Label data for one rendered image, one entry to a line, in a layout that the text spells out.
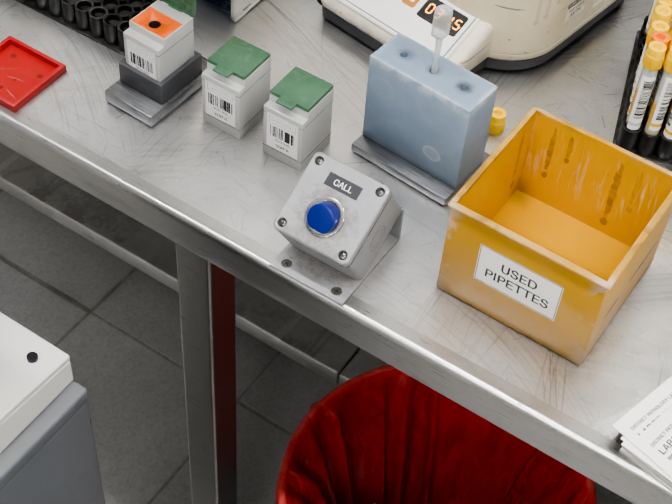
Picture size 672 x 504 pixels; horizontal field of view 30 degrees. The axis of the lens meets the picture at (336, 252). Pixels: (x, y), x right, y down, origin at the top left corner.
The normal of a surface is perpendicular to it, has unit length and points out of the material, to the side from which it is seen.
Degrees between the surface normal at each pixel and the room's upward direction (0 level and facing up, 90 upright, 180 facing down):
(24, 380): 5
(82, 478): 90
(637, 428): 1
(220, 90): 90
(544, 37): 90
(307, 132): 90
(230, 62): 0
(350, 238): 30
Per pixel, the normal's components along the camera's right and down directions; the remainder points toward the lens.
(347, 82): 0.06, -0.64
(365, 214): -0.23, -0.25
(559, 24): 0.72, 0.55
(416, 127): -0.62, 0.58
